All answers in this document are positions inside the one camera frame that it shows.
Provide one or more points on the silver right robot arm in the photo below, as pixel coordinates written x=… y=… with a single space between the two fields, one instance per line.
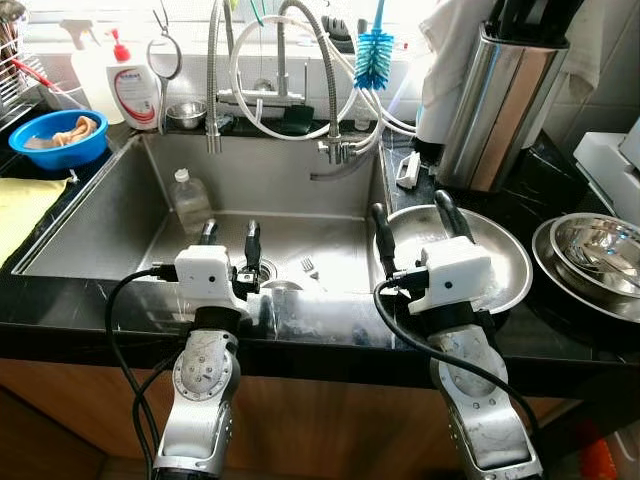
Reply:
x=480 y=400

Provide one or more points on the large round steel plate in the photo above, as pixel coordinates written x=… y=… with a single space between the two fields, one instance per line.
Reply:
x=560 y=285
x=495 y=260

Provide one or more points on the white appliance with ribbed lid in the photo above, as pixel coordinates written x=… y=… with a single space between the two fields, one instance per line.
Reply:
x=600 y=160

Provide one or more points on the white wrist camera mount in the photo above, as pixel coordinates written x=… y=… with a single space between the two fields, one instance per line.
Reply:
x=205 y=272
x=455 y=275

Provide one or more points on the white spray bottle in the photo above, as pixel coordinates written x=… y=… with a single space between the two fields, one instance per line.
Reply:
x=90 y=80

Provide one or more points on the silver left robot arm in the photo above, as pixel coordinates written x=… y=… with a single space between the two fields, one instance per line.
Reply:
x=200 y=400

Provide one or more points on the steel knife block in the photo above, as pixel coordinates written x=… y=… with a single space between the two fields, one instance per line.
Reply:
x=500 y=110

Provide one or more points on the yellow cloth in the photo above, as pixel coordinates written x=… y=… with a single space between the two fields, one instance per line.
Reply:
x=25 y=210

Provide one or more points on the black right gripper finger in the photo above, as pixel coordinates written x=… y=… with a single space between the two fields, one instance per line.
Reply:
x=452 y=215
x=383 y=240

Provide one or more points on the wooden sink cabinet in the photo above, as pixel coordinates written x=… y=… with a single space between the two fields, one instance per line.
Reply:
x=330 y=420

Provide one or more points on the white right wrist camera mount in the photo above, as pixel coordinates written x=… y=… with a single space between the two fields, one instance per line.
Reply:
x=455 y=275

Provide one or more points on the blue bottle brush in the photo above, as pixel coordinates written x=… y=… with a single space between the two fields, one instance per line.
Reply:
x=374 y=60

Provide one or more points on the clear plastic bottle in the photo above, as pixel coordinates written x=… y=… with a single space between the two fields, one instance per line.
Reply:
x=190 y=205

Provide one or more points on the dark green sponge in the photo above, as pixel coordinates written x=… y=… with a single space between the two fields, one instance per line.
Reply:
x=297 y=120

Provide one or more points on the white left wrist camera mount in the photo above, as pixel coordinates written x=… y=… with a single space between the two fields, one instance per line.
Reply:
x=205 y=272

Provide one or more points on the stainless steel sink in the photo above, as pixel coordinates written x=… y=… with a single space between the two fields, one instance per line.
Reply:
x=280 y=180

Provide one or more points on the blue plastic bowl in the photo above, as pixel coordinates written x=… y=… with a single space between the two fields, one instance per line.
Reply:
x=30 y=155

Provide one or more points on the small steel cup bowl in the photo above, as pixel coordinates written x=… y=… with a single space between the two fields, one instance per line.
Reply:
x=186 y=115

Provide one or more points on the orange plastic object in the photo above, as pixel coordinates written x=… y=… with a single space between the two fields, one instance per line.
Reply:
x=597 y=460

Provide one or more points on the peach cloth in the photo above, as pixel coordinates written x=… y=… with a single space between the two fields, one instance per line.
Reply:
x=75 y=130

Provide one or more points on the chrome faucet with bar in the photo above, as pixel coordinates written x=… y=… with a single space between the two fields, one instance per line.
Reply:
x=214 y=100

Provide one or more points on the white soap pump bottle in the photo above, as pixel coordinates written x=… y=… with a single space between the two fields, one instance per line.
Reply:
x=133 y=95

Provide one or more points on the small white plastic plug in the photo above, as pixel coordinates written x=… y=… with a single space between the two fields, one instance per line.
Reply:
x=408 y=170

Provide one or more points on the steel sink drain strainer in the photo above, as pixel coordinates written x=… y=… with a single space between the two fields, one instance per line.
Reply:
x=268 y=272

